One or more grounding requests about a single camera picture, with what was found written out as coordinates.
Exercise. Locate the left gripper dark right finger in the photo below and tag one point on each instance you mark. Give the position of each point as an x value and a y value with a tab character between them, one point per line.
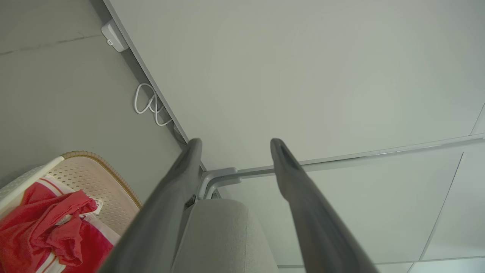
310	220

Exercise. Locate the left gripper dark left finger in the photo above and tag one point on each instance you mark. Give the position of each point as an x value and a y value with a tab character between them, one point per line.
159	223

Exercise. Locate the red and white garment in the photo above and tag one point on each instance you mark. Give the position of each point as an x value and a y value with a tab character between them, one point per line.
99	246
41	223

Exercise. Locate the grey partition wall panel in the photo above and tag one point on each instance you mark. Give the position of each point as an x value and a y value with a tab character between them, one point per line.
379	212

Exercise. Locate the cream perforated laundry basket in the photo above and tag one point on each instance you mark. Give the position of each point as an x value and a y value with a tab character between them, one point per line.
100	182

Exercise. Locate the large white partition panel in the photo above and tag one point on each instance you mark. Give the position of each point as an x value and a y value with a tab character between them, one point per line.
288	68

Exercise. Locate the white power strip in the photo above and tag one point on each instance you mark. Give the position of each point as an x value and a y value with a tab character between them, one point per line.
113	36

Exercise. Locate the grey partition foot bracket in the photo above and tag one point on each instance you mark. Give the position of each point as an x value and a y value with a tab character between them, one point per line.
206	175
218	182

